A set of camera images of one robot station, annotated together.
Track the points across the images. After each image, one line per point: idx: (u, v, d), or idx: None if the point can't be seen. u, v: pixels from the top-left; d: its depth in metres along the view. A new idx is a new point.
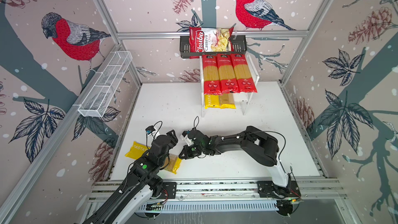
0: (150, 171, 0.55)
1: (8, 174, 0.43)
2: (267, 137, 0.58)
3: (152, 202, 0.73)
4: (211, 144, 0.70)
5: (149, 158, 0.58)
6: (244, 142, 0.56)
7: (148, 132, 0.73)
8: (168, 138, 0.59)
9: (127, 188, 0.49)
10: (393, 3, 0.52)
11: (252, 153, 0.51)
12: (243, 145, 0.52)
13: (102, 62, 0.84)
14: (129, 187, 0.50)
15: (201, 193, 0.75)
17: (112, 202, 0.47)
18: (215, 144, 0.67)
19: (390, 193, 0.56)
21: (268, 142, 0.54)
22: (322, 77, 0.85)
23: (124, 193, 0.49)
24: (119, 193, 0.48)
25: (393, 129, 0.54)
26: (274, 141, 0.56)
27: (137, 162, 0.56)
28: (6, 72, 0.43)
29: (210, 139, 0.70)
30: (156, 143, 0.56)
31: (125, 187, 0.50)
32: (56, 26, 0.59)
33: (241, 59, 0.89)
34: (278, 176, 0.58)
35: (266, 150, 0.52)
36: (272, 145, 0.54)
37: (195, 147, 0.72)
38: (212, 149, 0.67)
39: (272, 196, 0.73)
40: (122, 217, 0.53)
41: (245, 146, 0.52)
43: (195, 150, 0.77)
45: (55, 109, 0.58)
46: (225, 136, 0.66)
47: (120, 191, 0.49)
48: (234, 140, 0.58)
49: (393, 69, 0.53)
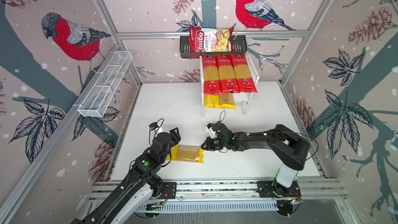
0: (151, 169, 0.54)
1: (8, 173, 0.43)
2: (298, 138, 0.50)
3: (152, 202, 0.73)
4: (233, 139, 0.70)
5: (151, 155, 0.58)
6: (271, 139, 0.53)
7: (151, 129, 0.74)
8: (169, 136, 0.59)
9: (129, 184, 0.49)
10: (393, 3, 0.52)
11: (279, 152, 0.47)
12: (270, 141, 0.50)
13: (102, 62, 0.84)
14: (131, 183, 0.50)
15: (201, 193, 0.75)
17: (115, 197, 0.47)
18: (238, 139, 0.67)
19: (390, 193, 0.56)
21: (298, 144, 0.50)
22: (322, 77, 0.85)
23: (126, 189, 0.49)
24: (122, 189, 0.48)
25: (393, 129, 0.54)
26: (307, 145, 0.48)
27: (139, 159, 0.56)
28: (6, 72, 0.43)
29: (232, 135, 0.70)
30: (157, 140, 0.56)
31: (127, 183, 0.50)
32: (56, 26, 0.59)
33: (241, 59, 0.89)
34: (287, 177, 0.57)
35: (297, 152, 0.48)
36: (303, 149, 0.49)
37: (217, 140, 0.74)
38: (234, 143, 0.67)
39: (272, 196, 0.73)
40: (122, 214, 0.52)
41: (272, 143, 0.49)
43: (217, 143, 0.77)
45: (55, 109, 0.58)
46: (250, 133, 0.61)
47: (122, 186, 0.49)
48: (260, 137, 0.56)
49: (393, 69, 0.53)
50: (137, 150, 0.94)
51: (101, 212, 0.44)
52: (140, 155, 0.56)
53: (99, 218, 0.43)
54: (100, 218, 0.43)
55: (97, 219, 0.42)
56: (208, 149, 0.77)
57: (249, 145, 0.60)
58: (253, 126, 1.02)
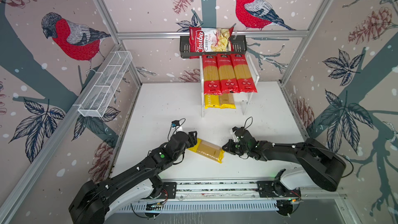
0: (164, 163, 0.56)
1: (8, 173, 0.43)
2: (332, 156, 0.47)
3: (152, 202, 0.73)
4: (258, 148, 0.67)
5: (166, 151, 0.61)
6: (301, 153, 0.49)
7: (174, 125, 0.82)
8: (186, 136, 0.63)
9: (144, 168, 0.52)
10: (393, 3, 0.52)
11: (307, 166, 0.44)
12: (300, 155, 0.46)
13: (102, 62, 0.84)
14: (146, 167, 0.53)
15: (201, 193, 0.75)
17: (130, 175, 0.49)
18: (264, 149, 0.63)
19: (390, 193, 0.56)
21: (332, 163, 0.45)
22: (322, 77, 0.85)
23: (141, 171, 0.51)
24: (137, 170, 0.51)
25: (393, 129, 0.54)
26: (341, 165, 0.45)
27: (156, 151, 0.59)
28: (6, 72, 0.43)
29: (257, 143, 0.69)
30: (174, 138, 0.59)
31: (142, 167, 0.53)
32: (56, 26, 0.59)
33: (241, 59, 0.89)
34: (293, 181, 0.56)
35: (328, 170, 0.44)
36: (337, 168, 0.44)
37: (239, 145, 0.72)
38: (258, 152, 0.64)
39: (272, 196, 0.73)
40: (124, 199, 0.53)
41: (301, 157, 0.46)
43: (238, 148, 0.76)
45: (55, 109, 0.58)
46: (275, 144, 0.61)
47: (138, 168, 0.52)
48: (289, 150, 0.52)
49: (393, 69, 0.53)
50: (137, 150, 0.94)
51: (116, 183, 0.46)
52: (156, 148, 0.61)
53: (112, 187, 0.45)
54: (113, 187, 0.45)
55: (111, 187, 0.45)
56: (228, 151, 0.78)
57: (274, 156, 0.57)
58: (253, 126, 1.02)
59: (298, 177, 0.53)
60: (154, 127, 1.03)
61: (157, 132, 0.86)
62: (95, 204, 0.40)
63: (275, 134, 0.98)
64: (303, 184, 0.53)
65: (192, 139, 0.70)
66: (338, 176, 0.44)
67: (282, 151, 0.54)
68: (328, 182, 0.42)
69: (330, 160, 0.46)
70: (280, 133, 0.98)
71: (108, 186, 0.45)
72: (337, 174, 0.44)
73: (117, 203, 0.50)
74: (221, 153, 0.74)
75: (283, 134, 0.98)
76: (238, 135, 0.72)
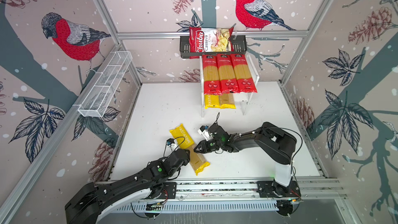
0: (160, 177, 0.59)
1: (8, 174, 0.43)
2: (283, 134, 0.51)
3: (152, 202, 0.73)
4: (229, 140, 0.73)
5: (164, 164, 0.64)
6: (258, 136, 0.56)
7: (168, 143, 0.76)
8: (186, 153, 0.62)
9: (141, 179, 0.55)
10: (393, 3, 0.52)
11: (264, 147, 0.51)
12: (257, 138, 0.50)
13: (102, 62, 0.84)
14: (143, 178, 0.56)
15: (201, 193, 0.75)
17: (127, 183, 0.52)
18: (233, 140, 0.69)
19: (390, 194, 0.56)
21: (285, 139, 0.53)
22: (322, 77, 0.85)
23: (137, 181, 0.54)
24: (134, 179, 0.54)
25: (393, 129, 0.54)
26: (293, 140, 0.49)
27: (154, 164, 0.62)
28: (6, 72, 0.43)
29: (228, 136, 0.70)
30: (175, 153, 0.63)
31: (139, 177, 0.55)
32: (56, 26, 0.59)
33: (241, 59, 0.89)
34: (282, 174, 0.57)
35: (282, 145, 0.51)
36: (289, 144, 0.52)
37: (214, 142, 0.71)
38: (230, 145, 0.68)
39: (272, 196, 0.73)
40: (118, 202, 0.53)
41: (259, 139, 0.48)
43: (213, 145, 0.79)
45: (55, 109, 0.58)
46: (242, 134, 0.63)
47: (135, 178, 0.55)
48: (249, 135, 0.59)
49: (393, 69, 0.53)
50: (138, 150, 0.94)
51: (113, 189, 0.49)
52: (155, 160, 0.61)
53: (110, 193, 0.47)
54: (110, 194, 0.47)
55: (108, 193, 0.47)
56: (203, 152, 0.78)
57: (241, 145, 0.62)
58: (253, 126, 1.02)
59: (279, 166, 0.51)
60: (155, 128, 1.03)
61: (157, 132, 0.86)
62: (90, 206, 0.43)
63: None
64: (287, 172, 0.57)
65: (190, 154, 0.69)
66: (290, 150, 0.52)
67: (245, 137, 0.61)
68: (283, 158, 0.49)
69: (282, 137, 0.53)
70: None
71: (105, 191, 0.47)
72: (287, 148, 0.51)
73: (112, 205, 0.51)
74: (199, 167, 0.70)
75: None
76: (211, 131, 0.75)
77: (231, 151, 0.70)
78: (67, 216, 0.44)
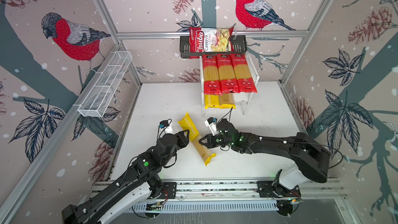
0: (150, 169, 0.51)
1: (8, 173, 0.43)
2: (321, 150, 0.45)
3: (152, 202, 0.73)
4: (241, 141, 0.64)
5: (153, 155, 0.54)
6: (295, 150, 0.49)
7: (161, 127, 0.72)
8: (174, 138, 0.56)
9: (125, 182, 0.48)
10: (393, 3, 0.52)
11: (299, 162, 0.43)
12: (293, 152, 0.45)
13: (102, 62, 0.84)
14: (127, 182, 0.48)
15: (201, 193, 0.75)
17: (107, 194, 0.46)
18: (249, 143, 0.60)
19: (390, 193, 0.56)
21: (319, 155, 0.47)
22: (322, 77, 0.86)
23: (121, 186, 0.47)
24: (116, 186, 0.47)
25: (393, 129, 0.54)
26: (327, 156, 0.47)
27: (140, 157, 0.54)
28: (6, 72, 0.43)
29: (241, 136, 0.67)
30: (161, 141, 0.53)
31: (122, 181, 0.48)
32: (56, 26, 0.59)
33: (241, 59, 0.89)
34: (290, 181, 0.56)
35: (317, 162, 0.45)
36: (325, 160, 0.46)
37: (221, 139, 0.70)
38: (242, 147, 0.61)
39: (272, 196, 0.73)
40: (116, 210, 0.53)
41: (297, 154, 0.45)
43: (219, 141, 0.70)
45: (55, 109, 0.58)
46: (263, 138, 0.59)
47: (117, 184, 0.48)
48: (280, 145, 0.50)
49: (393, 69, 0.53)
50: (137, 150, 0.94)
51: (94, 206, 0.44)
52: (143, 152, 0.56)
53: (89, 210, 0.43)
54: (91, 211, 0.43)
55: (88, 211, 0.43)
56: (209, 147, 0.71)
57: (262, 150, 0.55)
58: (253, 126, 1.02)
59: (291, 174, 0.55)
60: (154, 127, 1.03)
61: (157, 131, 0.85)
62: None
63: (275, 134, 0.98)
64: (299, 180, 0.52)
65: (183, 139, 0.66)
66: (326, 165, 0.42)
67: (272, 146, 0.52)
68: (320, 176, 0.43)
69: (319, 153, 0.47)
70: (280, 133, 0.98)
71: (85, 210, 0.43)
72: (325, 167, 0.45)
73: (110, 214, 0.51)
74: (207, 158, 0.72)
75: (283, 134, 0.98)
76: (219, 129, 0.65)
77: (241, 152, 0.63)
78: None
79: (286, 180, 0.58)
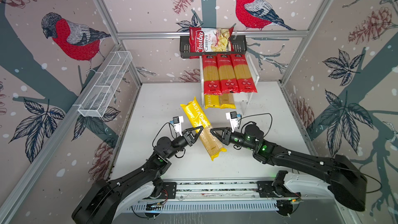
0: (163, 166, 0.62)
1: (8, 173, 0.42)
2: (360, 176, 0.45)
3: (152, 202, 0.73)
4: (264, 151, 0.60)
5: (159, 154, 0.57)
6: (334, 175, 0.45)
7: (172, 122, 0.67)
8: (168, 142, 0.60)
9: (148, 169, 0.57)
10: (393, 3, 0.52)
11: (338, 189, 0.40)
12: (332, 178, 0.42)
13: (102, 62, 0.84)
14: (151, 169, 0.58)
15: (200, 193, 0.75)
17: (134, 175, 0.52)
18: (275, 156, 0.56)
19: (390, 193, 0.56)
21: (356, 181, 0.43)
22: (322, 77, 0.85)
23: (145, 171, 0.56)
24: (141, 170, 0.55)
25: (393, 129, 0.54)
26: (363, 181, 0.44)
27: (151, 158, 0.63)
28: (6, 72, 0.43)
29: (264, 144, 0.63)
30: (157, 147, 0.58)
31: (146, 167, 0.58)
32: (56, 26, 0.59)
33: (241, 59, 0.89)
34: (298, 187, 0.57)
35: (355, 186, 0.43)
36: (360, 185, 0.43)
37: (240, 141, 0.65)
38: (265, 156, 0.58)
39: (272, 196, 0.73)
40: (129, 198, 0.53)
41: (336, 180, 0.41)
43: (237, 141, 0.64)
45: (55, 109, 0.58)
46: (292, 153, 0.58)
47: (142, 169, 0.56)
48: (315, 166, 0.47)
49: (393, 69, 0.53)
50: (137, 150, 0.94)
51: (125, 181, 0.49)
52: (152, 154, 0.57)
53: (124, 185, 0.48)
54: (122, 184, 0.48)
55: (123, 185, 0.47)
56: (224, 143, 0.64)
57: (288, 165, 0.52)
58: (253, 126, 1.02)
59: (307, 183, 0.55)
60: (159, 129, 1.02)
61: (162, 135, 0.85)
62: (110, 198, 0.42)
63: (275, 134, 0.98)
64: (311, 190, 0.52)
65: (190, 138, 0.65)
66: (363, 192, 0.42)
67: (306, 167, 0.48)
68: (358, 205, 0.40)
69: (357, 178, 0.43)
70: (280, 133, 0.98)
71: (119, 183, 0.47)
72: (362, 194, 0.42)
73: (123, 202, 0.50)
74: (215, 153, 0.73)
75: (283, 134, 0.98)
76: (250, 135, 0.58)
77: (261, 162, 0.59)
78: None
79: (295, 186, 0.58)
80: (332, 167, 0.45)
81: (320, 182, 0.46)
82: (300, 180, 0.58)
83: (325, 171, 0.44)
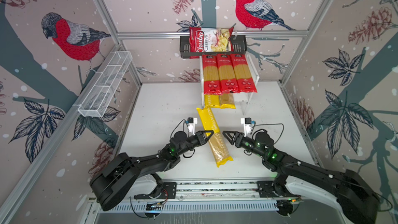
0: (172, 160, 0.62)
1: (8, 173, 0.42)
2: (371, 194, 0.43)
3: (152, 202, 0.73)
4: (274, 159, 0.62)
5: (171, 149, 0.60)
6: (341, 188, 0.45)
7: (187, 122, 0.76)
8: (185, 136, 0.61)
9: (162, 158, 0.60)
10: (393, 3, 0.52)
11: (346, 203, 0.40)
12: (340, 191, 0.42)
13: (102, 62, 0.84)
14: (164, 158, 0.61)
15: (201, 193, 0.75)
17: (151, 158, 0.55)
18: (284, 166, 0.57)
19: (390, 193, 0.56)
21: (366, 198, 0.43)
22: (322, 77, 0.85)
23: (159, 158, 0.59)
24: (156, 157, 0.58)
25: (393, 129, 0.54)
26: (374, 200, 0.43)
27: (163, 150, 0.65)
28: (6, 72, 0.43)
29: (273, 153, 0.65)
30: (173, 140, 0.61)
31: (161, 154, 0.62)
32: (56, 26, 0.59)
33: (241, 59, 0.89)
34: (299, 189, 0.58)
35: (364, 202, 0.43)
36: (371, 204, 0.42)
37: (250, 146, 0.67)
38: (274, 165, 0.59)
39: (272, 196, 0.73)
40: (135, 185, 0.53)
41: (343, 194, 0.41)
43: (247, 146, 0.67)
45: (55, 109, 0.58)
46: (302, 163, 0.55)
47: (158, 156, 0.59)
48: (324, 178, 0.47)
49: (393, 69, 0.53)
50: (137, 150, 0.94)
51: (144, 162, 0.52)
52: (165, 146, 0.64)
53: (142, 164, 0.50)
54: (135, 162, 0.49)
55: (141, 163, 0.50)
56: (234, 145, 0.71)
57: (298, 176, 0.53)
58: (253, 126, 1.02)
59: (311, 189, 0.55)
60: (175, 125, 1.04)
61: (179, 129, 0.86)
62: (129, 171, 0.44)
63: (275, 134, 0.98)
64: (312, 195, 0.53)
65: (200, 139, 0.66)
66: (373, 210, 0.41)
67: (313, 178, 0.49)
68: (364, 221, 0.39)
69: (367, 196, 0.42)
70: (280, 133, 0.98)
71: (139, 161, 0.50)
72: (371, 212, 0.41)
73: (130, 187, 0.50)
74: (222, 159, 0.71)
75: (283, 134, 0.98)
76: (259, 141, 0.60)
77: (271, 169, 0.60)
78: (96, 193, 0.41)
79: (298, 188, 0.59)
80: (341, 181, 0.45)
81: (328, 193, 0.46)
82: (303, 185, 0.58)
83: (333, 184, 0.45)
